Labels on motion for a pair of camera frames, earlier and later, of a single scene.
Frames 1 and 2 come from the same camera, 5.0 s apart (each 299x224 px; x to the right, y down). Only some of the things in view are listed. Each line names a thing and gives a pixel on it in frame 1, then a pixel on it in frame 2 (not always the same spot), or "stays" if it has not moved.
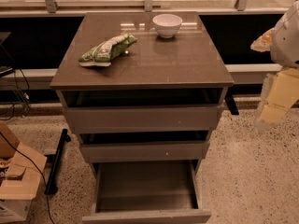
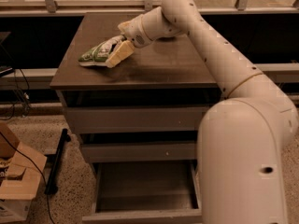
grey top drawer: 111,119 stays
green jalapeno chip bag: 103,53 stays
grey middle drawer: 148,151 stays
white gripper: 287,42 -> 135,32
